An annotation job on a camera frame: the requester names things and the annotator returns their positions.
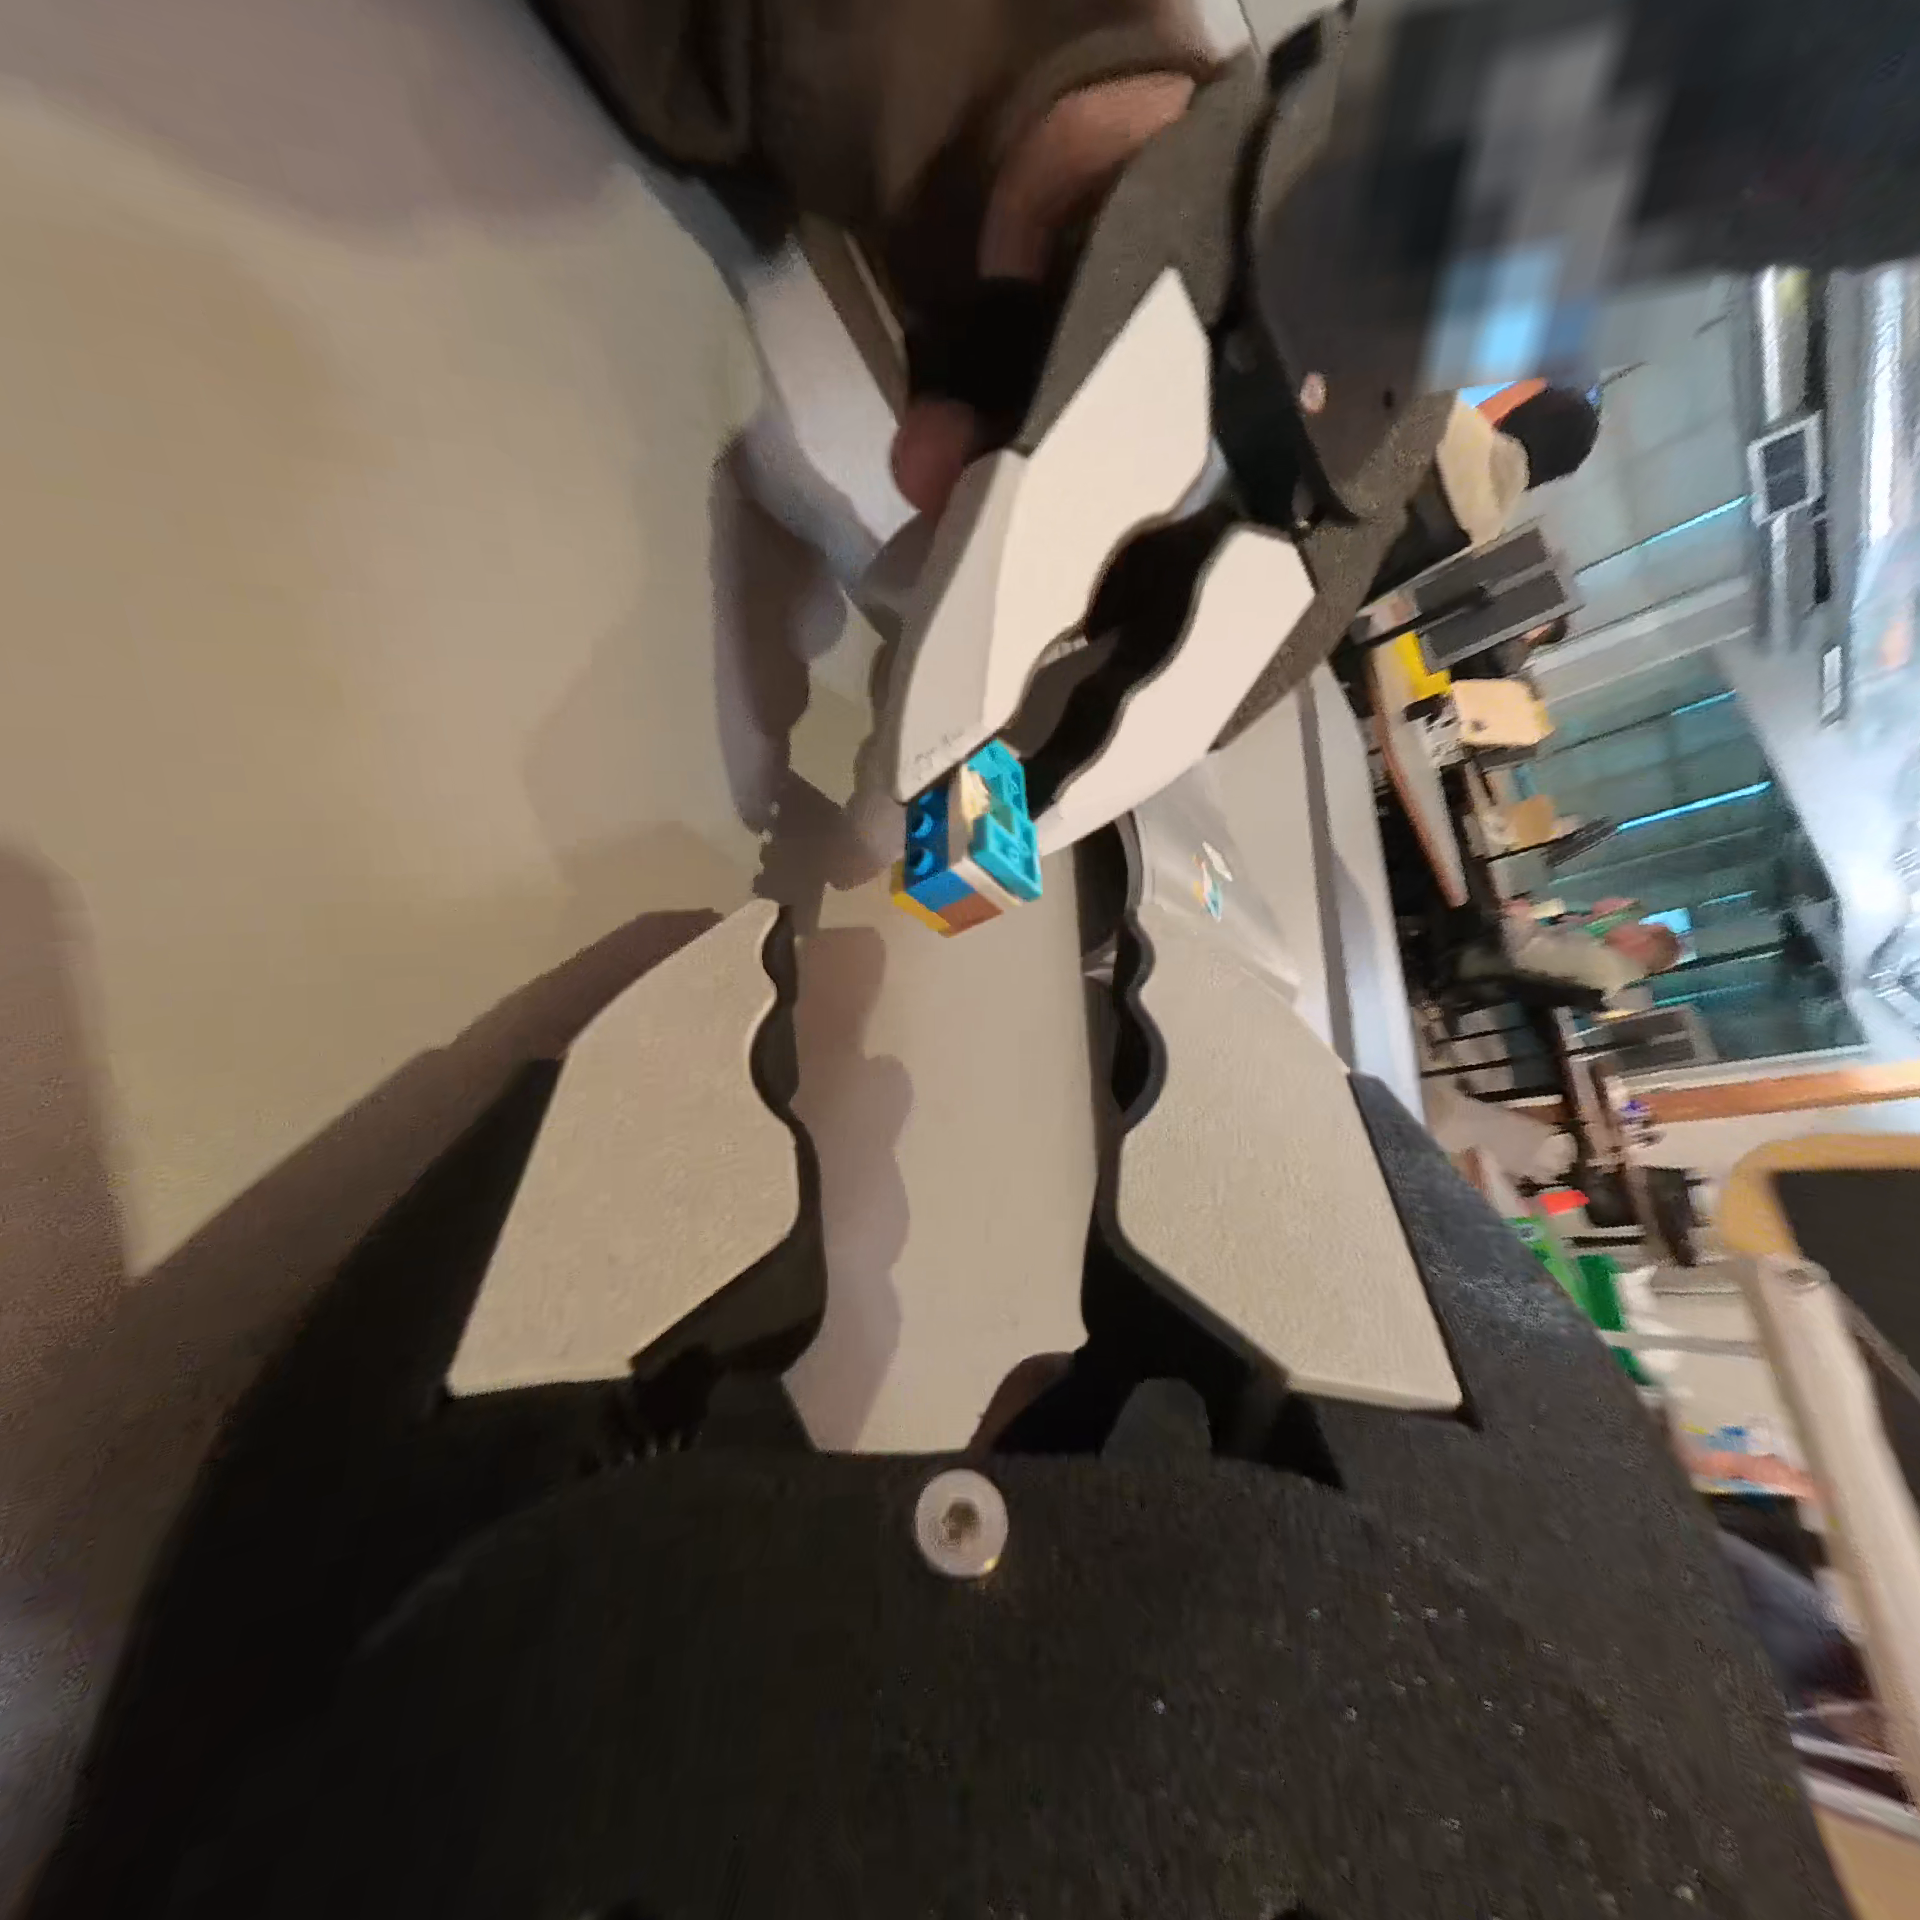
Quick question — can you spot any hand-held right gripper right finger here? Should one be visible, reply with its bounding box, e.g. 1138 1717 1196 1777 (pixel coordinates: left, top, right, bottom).
1097 907 1466 1413

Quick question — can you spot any person's left forearm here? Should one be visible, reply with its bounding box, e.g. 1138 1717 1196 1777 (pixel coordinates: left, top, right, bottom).
532 0 1224 173

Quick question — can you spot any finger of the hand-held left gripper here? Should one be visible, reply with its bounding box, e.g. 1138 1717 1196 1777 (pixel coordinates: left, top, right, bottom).
1030 528 1321 854
870 268 1221 809

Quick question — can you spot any grey desk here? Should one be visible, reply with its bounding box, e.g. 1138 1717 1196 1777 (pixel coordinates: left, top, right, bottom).
0 0 1418 1920

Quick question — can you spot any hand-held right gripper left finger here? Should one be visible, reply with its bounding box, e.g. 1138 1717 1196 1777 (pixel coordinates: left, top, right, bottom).
442 896 826 1396

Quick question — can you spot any person's left hand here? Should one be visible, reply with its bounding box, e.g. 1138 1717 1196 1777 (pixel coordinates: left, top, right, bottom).
890 65 1204 513

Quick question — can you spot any grey instruction booklet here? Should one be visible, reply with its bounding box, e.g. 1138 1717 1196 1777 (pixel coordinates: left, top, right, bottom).
1072 705 1359 1081

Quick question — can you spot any multicolour toy brick assembly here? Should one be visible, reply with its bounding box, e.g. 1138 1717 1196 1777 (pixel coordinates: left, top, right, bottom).
887 738 1048 939

